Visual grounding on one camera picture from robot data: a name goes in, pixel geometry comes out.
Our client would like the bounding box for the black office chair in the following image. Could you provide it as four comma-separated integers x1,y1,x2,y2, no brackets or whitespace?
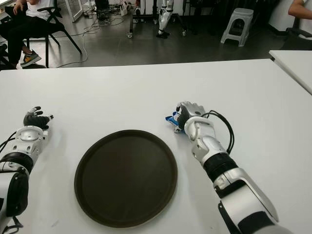
284,17,312,51

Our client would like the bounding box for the blue Oreo cookie packet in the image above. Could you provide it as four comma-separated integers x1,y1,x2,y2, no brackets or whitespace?
165,111,185,134

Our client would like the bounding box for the white side table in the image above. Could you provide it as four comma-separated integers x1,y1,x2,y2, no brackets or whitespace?
268,50,312,96

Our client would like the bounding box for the white floor cable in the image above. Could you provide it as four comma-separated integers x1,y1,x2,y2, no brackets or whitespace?
56,19,103,68

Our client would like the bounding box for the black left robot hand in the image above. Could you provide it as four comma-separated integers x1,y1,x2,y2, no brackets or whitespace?
23,106,54,130

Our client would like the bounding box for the white framed glass panel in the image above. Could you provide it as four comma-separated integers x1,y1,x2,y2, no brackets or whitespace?
63,0,85,22

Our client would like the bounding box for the white bag on floor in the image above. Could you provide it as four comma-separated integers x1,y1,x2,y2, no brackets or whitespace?
119,1,129,17

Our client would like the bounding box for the round dark brown tray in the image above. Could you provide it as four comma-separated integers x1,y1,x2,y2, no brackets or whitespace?
74,129,178,229

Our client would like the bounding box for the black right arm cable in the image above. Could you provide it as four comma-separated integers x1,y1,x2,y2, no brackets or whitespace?
202,110,235,154

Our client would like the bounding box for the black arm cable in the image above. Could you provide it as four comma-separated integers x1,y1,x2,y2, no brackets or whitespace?
0,131,18,152
202,110,235,154

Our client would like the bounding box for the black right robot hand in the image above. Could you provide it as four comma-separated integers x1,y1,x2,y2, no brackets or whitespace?
174,101,208,134

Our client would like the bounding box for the black folding chair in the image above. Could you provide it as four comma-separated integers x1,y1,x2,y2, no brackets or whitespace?
24,0,82,68

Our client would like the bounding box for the grey plastic stool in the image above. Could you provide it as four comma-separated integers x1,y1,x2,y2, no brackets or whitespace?
220,7,254,47

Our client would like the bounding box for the white humanoid robot leg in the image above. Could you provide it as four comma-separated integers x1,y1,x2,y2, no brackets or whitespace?
156,0,175,39

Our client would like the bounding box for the black wheeled metal frame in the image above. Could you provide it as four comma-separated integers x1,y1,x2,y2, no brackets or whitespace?
126,0,188,39

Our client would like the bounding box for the person in white shirt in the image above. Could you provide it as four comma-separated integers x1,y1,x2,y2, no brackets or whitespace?
288,0,312,18

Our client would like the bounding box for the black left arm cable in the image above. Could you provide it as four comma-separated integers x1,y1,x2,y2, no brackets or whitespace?
0,131,18,152

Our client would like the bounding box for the seated person in black trousers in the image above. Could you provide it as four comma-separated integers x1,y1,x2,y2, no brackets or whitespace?
0,0,42,69

